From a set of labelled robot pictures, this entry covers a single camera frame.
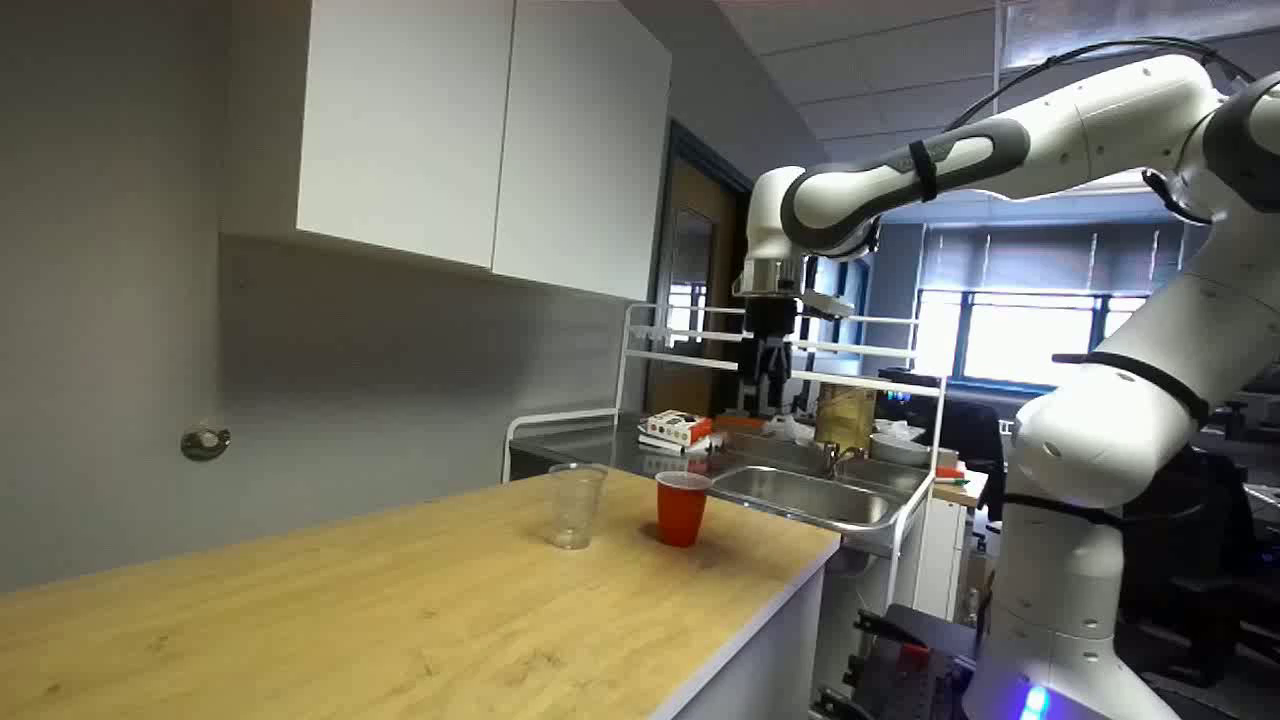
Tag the stainless steel sink basin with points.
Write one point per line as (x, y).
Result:
(807, 496)

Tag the stainless steel sink counter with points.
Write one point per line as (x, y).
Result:
(612, 444)

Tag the ceiling light panel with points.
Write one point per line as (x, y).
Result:
(1133, 25)

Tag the office window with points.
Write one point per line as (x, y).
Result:
(1015, 334)

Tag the black office chair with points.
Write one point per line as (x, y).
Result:
(1187, 561)

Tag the red and white box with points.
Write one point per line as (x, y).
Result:
(671, 426)

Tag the black and red control box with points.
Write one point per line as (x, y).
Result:
(903, 660)

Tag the red plastic cup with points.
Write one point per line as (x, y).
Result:
(680, 514)

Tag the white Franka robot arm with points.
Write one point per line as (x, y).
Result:
(1094, 441)

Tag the round metal wall knob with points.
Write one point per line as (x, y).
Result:
(202, 441)

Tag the dark framed wooden door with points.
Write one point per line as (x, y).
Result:
(692, 265)

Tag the clear plastic cup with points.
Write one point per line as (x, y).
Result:
(575, 514)

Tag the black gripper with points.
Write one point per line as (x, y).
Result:
(768, 324)

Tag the white tubular counter rail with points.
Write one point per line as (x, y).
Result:
(553, 418)

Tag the white cabinet door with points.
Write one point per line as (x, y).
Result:
(582, 144)
(401, 122)

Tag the white base cabinet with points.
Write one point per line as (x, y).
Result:
(765, 655)

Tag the yellow sponge pack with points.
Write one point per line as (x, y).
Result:
(847, 420)

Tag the white wall cabinet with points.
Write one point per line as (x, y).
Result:
(265, 134)

